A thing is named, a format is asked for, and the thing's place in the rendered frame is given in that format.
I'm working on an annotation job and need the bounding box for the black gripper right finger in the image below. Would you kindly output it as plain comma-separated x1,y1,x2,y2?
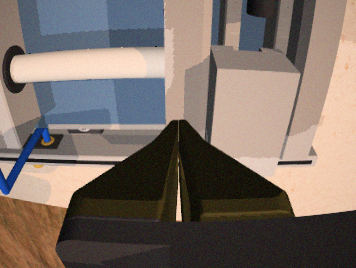
179,119,295,222

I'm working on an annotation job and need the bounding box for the grey metal block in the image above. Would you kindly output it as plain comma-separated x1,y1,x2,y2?
205,45,300,177

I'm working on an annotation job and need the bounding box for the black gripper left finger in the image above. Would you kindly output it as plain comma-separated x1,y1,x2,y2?
64,120,179,222

